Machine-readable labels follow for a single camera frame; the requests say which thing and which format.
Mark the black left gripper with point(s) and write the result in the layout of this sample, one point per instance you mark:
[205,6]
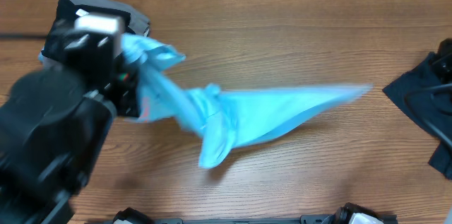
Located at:
[126,88]

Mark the light blue printed t-shirt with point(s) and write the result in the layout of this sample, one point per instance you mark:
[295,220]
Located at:
[224,119]

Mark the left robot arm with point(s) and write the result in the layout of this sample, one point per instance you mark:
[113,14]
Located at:
[55,121]

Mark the folded grey garment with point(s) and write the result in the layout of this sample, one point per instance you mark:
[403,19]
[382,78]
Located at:
[135,22]

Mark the dark navy garment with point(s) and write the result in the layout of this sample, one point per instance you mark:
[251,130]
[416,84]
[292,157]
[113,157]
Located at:
[410,93]

